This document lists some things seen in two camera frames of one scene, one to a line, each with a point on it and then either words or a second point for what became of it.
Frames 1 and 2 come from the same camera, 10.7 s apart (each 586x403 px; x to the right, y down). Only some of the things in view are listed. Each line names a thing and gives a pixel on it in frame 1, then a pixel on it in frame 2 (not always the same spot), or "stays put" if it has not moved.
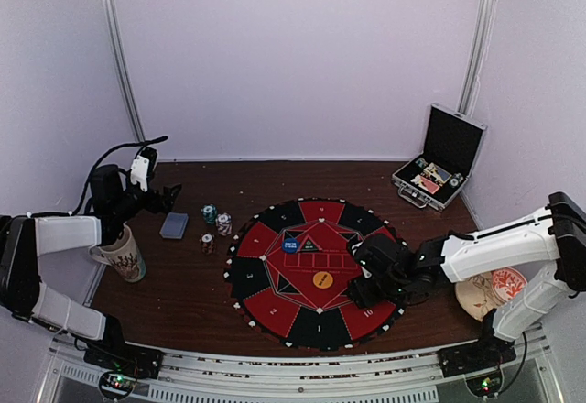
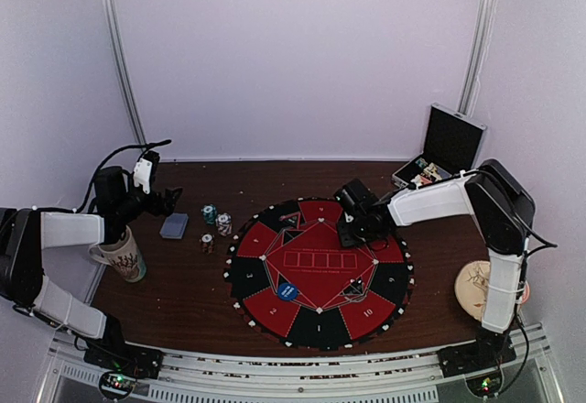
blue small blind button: [290, 245] → [287, 291]
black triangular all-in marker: [309, 246] → [292, 219]
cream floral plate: [476, 295] stays put
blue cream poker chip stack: [223, 223] stays put
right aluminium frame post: [481, 40] stays put
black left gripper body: [125, 205] stays put
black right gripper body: [390, 288] → [359, 234]
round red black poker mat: [287, 269] stays put
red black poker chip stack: [208, 243] stays put
